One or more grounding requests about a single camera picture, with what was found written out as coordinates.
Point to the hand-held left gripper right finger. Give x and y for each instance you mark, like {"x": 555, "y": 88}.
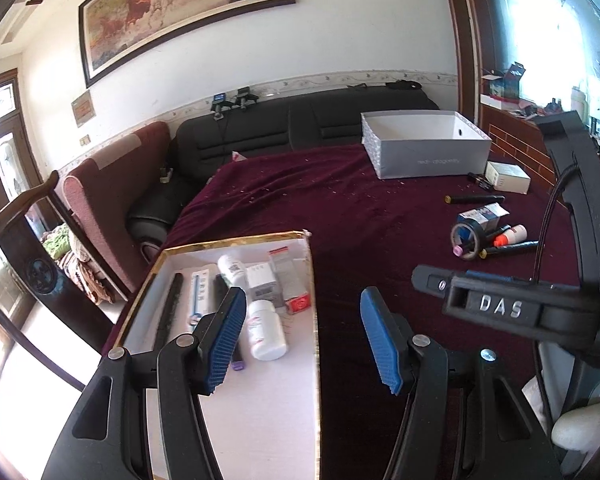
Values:
{"x": 382, "y": 340}

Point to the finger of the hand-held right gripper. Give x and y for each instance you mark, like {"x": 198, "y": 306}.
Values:
{"x": 430, "y": 281}

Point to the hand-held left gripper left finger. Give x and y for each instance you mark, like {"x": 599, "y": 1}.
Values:
{"x": 225, "y": 340}

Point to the white pill bottle red print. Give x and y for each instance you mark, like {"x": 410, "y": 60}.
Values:
{"x": 265, "y": 332}

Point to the long white blue box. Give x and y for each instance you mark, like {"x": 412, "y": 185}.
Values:
{"x": 200, "y": 295}

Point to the black marker with purple cap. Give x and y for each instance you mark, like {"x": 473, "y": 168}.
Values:
{"x": 221, "y": 287}

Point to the black marker with brown cap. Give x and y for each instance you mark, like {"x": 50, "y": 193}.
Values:
{"x": 170, "y": 305}

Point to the white barcode medicine box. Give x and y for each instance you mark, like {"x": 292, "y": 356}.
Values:
{"x": 262, "y": 285}

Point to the white bottle with grey label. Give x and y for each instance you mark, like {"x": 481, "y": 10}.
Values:
{"x": 231, "y": 267}

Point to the white gold-edged box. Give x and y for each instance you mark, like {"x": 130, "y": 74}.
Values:
{"x": 280, "y": 400}

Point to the grey box with red end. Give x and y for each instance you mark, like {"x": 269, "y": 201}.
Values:
{"x": 292, "y": 280}

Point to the person's right hand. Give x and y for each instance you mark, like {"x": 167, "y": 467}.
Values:
{"x": 587, "y": 425}

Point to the black tape roll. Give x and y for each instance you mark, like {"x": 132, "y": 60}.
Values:
{"x": 477, "y": 246}

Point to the black marker with yellow tip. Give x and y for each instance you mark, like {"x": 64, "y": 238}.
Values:
{"x": 510, "y": 248}

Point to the white orange-capped glue bottle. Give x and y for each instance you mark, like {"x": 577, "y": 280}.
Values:
{"x": 515, "y": 233}

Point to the blue white medicine box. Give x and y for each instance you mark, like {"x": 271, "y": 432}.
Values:
{"x": 474, "y": 217}

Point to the black marker with gold ends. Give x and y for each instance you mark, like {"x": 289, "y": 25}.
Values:
{"x": 475, "y": 199}

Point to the white flap medicine box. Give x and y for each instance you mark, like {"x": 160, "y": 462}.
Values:
{"x": 498, "y": 211}

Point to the small black gadget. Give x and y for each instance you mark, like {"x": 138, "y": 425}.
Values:
{"x": 480, "y": 180}

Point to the grey shoe box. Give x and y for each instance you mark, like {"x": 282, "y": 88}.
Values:
{"x": 420, "y": 160}

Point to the small cream box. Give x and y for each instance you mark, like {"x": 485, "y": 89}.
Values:
{"x": 510, "y": 177}

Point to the pile of floral cloth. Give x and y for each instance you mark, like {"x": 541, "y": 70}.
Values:
{"x": 85, "y": 272}

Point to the small object on sofa seat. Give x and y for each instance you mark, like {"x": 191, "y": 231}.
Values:
{"x": 166, "y": 174}

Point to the maroon armchair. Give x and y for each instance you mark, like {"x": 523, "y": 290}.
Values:
{"x": 105, "y": 200}

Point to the red white flat box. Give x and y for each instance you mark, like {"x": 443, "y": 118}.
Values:
{"x": 495, "y": 101}

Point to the dark wooden chair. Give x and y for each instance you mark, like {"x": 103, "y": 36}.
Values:
{"x": 40, "y": 270}

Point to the black item on sofa back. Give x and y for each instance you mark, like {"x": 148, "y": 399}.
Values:
{"x": 402, "y": 84}

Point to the black leather sofa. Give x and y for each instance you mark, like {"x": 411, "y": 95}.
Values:
{"x": 260, "y": 135}

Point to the blue printed package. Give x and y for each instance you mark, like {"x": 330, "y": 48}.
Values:
{"x": 511, "y": 79}

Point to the white jar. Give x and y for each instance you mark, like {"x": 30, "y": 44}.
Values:
{"x": 578, "y": 102}

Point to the wooden glazed door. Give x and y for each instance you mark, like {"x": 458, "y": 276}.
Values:
{"x": 10, "y": 160}

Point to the framed horse painting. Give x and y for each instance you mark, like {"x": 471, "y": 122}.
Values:
{"x": 180, "y": 5}

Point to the small black camera device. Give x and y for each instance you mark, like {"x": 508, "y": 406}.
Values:
{"x": 219, "y": 105}
{"x": 244, "y": 96}

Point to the small wall plaque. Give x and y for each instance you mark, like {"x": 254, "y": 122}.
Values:
{"x": 83, "y": 108}

